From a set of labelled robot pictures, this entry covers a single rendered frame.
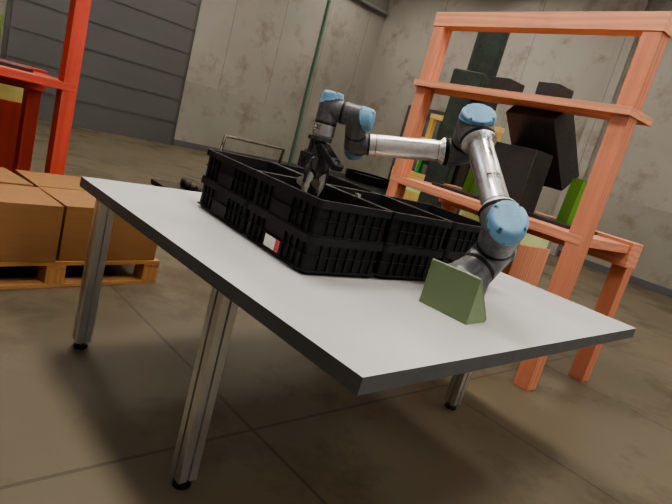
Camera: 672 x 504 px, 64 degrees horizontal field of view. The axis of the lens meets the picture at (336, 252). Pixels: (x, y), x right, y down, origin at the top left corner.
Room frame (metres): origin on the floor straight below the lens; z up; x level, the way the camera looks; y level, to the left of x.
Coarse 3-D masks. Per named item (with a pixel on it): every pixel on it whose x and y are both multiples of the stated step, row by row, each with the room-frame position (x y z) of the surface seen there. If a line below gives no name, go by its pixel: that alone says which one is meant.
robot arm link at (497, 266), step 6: (474, 246) 1.66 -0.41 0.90; (468, 252) 1.65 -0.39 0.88; (474, 252) 1.63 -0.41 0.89; (480, 252) 1.62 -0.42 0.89; (516, 252) 1.68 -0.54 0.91; (486, 258) 1.61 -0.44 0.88; (492, 258) 1.60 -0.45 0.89; (504, 258) 1.59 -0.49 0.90; (510, 258) 1.63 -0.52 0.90; (492, 264) 1.60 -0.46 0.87; (498, 264) 1.61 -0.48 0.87; (504, 264) 1.63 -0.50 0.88; (498, 270) 1.62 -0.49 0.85
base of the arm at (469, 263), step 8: (464, 256) 1.63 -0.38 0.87; (472, 256) 1.62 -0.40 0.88; (480, 256) 1.61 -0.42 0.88; (456, 264) 1.58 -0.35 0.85; (464, 264) 1.57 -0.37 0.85; (472, 264) 1.58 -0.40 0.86; (480, 264) 1.59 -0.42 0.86; (488, 264) 1.60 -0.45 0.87; (472, 272) 1.55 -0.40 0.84; (480, 272) 1.57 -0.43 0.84; (488, 272) 1.59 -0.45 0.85; (488, 280) 1.58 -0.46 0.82
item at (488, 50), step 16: (480, 32) 5.67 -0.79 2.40; (496, 32) 5.59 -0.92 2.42; (480, 48) 5.62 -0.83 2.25; (496, 48) 5.59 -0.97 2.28; (480, 64) 5.60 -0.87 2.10; (496, 64) 5.62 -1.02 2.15; (464, 80) 5.39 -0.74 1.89; (480, 80) 5.33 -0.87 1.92; (448, 112) 5.42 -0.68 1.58; (448, 128) 5.40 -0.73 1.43; (432, 176) 5.39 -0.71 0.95; (448, 176) 5.35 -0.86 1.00; (464, 176) 5.78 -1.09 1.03
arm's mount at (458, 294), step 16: (432, 272) 1.59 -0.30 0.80; (448, 272) 1.56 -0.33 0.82; (464, 272) 1.53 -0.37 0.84; (432, 288) 1.58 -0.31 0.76; (448, 288) 1.55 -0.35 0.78; (464, 288) 1.52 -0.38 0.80; (480, 288) 1.50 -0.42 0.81; (432, 304) 1.57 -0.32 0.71; (448, 304) 1.54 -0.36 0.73; (464, 304) 1.50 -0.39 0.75; (480, 304) 1.52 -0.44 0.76; (464, 320) 1.49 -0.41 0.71; (480, 320) 1.55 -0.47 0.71
